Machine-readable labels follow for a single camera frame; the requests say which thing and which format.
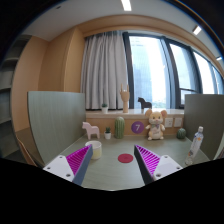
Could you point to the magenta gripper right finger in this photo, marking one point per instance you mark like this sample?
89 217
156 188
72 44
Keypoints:
152 166

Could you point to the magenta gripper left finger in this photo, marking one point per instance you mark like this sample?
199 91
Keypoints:
72 167

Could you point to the clear plastic water bottle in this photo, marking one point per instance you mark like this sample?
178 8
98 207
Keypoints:
195 146

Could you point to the red round coaster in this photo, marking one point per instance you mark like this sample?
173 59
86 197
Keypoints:
125 158

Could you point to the white and yellow cup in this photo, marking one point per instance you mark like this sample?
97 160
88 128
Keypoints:
97 149

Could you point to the pink wooden horse figure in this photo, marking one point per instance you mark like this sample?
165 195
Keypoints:
91 130

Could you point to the purple round number sign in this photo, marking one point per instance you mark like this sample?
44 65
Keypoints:
137 127

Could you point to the small round green cactus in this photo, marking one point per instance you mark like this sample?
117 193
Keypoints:
181 133

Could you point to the plush mouse toy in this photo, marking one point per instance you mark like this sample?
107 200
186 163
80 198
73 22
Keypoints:
155 127

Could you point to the small potted plant on desk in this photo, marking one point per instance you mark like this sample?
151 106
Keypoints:
107 133

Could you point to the left grey desk partition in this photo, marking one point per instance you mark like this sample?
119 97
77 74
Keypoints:
56 120

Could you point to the grey desk partition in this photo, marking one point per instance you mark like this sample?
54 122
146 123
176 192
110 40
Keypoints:
206 110
56 120

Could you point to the tall green cactus decoration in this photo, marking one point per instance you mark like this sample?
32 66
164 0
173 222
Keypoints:
119 127

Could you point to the black horse figure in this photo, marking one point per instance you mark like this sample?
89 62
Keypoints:
144 104

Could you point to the small potted plant on sill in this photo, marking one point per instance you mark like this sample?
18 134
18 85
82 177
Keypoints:
104 108

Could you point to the grey bookshelf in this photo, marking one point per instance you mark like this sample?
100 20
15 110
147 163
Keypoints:
8 143

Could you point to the right grey desk partition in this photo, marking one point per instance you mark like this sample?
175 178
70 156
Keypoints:
206 110

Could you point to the wooden hand model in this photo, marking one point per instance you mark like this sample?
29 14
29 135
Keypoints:
125 96

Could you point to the grey curtain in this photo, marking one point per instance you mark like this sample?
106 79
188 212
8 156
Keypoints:
104 70

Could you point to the white wall socket left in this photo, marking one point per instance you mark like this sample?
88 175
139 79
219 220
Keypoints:
169 122

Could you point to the white wall socket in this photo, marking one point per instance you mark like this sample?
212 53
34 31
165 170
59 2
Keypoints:
178 122
169 122

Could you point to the white wall socket right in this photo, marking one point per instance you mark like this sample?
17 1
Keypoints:
178 122

